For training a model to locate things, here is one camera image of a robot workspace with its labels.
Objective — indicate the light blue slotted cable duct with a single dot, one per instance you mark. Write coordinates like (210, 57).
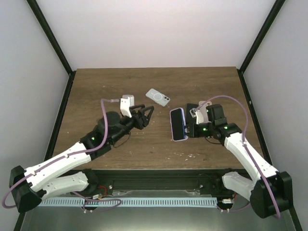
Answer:
(206, 202)

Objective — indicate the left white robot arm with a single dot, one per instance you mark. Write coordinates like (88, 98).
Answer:
(30, 186)

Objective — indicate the black frame post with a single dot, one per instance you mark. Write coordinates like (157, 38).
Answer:
(34, 6)
(278, 4)

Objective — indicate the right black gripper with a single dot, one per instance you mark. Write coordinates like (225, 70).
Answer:
(192, 130)

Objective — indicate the dark teal phone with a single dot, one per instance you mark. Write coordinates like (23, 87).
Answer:
(188, 117)

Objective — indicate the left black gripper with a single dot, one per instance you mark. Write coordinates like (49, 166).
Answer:
(141, 124)

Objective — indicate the left black frame post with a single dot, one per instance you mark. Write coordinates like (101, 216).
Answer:
(34, 6)

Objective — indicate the beige phone case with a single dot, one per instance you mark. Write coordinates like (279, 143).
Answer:
(204, 104)

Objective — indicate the right black frame post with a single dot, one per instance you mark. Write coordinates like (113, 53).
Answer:
(278, 4)

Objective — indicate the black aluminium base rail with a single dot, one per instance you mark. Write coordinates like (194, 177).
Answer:
(204, 181)

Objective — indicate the metal front plate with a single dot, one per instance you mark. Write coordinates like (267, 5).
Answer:
(151, 219)

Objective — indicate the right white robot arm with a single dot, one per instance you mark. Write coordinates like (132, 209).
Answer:
(267, 190)

